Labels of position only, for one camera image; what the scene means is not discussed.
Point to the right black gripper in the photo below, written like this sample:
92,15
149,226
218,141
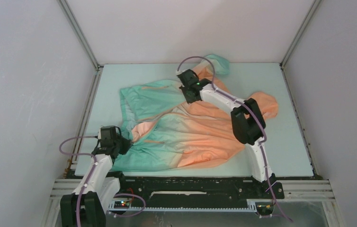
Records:
189,100

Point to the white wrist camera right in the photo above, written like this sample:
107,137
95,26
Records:
179,72

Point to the light foam table mat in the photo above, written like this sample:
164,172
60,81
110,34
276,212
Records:
285,148

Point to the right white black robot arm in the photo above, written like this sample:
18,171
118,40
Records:
247,121

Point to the aluminium frame rail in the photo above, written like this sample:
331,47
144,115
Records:
296,189

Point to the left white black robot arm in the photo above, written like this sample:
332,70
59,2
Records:
87,205

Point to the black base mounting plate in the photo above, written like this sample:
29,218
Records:
198,192

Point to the teal and orange gradient jacket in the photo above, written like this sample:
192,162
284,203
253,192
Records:
169,133

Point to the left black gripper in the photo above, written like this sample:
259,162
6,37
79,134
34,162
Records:
127,143

